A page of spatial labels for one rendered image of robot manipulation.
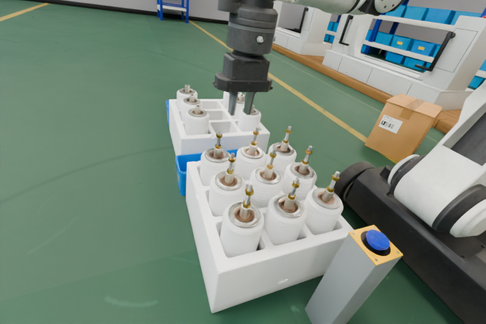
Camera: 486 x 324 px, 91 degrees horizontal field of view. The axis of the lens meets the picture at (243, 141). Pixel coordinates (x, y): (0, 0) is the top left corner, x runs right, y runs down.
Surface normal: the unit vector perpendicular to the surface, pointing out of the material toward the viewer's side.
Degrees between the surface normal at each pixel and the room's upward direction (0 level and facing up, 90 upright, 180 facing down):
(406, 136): 90
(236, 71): 90
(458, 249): 0
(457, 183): 53
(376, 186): 45
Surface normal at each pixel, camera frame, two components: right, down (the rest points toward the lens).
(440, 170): -0.65, -0.44
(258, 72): 0.35, 0.53
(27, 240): 0.15, -0.84
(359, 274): -0.93, 0.07
